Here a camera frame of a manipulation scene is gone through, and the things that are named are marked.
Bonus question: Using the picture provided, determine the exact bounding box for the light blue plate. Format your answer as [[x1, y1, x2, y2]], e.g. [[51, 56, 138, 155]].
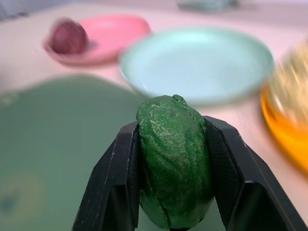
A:
[[119, 27, 275, 105]]

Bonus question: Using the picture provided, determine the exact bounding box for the green wrinkled vegetable toy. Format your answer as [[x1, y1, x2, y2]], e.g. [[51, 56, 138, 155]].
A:
[[136, 94, 216, 230]]

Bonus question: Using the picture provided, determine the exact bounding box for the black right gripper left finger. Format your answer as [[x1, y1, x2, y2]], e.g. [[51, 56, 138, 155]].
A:
[[71, 121, 141, 231]]

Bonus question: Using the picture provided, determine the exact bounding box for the orange plate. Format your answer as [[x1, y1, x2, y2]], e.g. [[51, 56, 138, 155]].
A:
[[261, 86, 308, 180]]

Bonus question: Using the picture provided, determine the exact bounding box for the pink plate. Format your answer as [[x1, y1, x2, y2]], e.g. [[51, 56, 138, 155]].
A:
[[43, 14, 152, 65]]

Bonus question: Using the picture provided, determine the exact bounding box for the teal object at table edge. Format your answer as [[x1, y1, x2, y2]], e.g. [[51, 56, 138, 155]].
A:
[[177, 0, 238, 11]]

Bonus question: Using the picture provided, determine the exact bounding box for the green plate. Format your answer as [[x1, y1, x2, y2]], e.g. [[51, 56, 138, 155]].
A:
[[0, 75, 154, 231]]

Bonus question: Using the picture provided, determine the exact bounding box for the pale yellow bumpy toy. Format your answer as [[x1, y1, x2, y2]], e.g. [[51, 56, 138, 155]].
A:
[[267, 38, 308, 130]]

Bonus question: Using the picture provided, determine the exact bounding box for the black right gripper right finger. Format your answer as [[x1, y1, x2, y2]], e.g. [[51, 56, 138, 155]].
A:
[[203, 115, 308, 231]]

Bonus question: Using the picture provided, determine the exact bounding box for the dark red round fruit toy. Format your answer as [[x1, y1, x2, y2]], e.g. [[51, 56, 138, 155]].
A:
[[50, 19, 89, 55]]

